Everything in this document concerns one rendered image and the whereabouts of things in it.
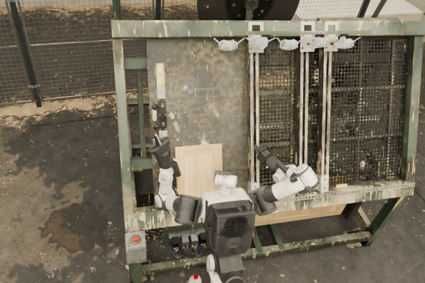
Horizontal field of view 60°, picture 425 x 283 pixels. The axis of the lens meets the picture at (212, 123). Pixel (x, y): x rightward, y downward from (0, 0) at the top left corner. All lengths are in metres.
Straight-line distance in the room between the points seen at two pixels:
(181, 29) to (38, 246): 2.21
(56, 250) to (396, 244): 3.07
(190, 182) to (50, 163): 1.96
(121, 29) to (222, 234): 1.27
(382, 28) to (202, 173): 1.59
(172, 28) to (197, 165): 0.89
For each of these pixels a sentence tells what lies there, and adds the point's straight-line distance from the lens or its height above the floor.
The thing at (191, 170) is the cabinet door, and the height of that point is 1.09.
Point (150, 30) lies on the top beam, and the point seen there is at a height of 1.89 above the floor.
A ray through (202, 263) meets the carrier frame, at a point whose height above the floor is 0.16.
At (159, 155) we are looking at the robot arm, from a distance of 1.94.
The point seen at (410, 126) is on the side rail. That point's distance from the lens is 3.15.
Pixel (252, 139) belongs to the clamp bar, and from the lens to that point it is 2.47.
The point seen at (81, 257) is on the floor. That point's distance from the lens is 3.41.
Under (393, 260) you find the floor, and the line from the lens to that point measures 3.93.
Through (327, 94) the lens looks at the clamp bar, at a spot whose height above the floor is 1.50.
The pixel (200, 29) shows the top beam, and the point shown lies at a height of 1.89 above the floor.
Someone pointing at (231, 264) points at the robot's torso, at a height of 1.08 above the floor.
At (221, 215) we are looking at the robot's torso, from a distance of 1.89.
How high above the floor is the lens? 2.96
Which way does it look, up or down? 42 degrees down
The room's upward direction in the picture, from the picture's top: 9 degrees clockwise
